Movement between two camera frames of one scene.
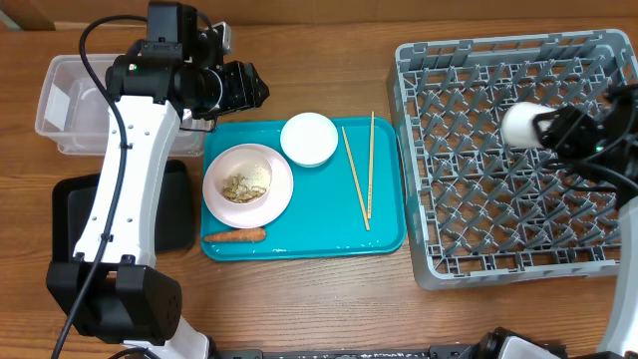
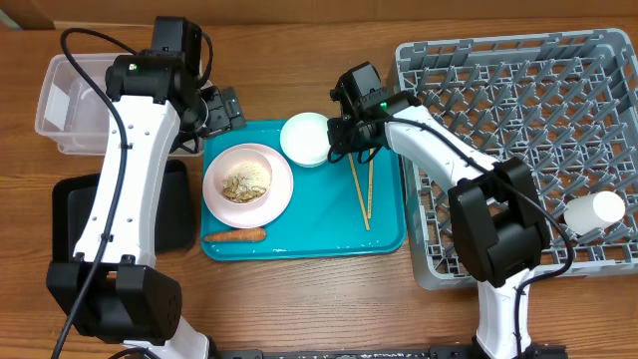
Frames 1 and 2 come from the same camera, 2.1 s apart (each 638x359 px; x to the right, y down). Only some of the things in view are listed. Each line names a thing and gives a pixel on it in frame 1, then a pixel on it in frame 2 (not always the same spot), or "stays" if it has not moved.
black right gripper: (564, 131) -> (338, 130)
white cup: (517, 124) -> (590, 212)
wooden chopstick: (363, 205) stays
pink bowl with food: (243, 176) stays
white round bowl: (309, 139) stays
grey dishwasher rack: (483, 211) stays
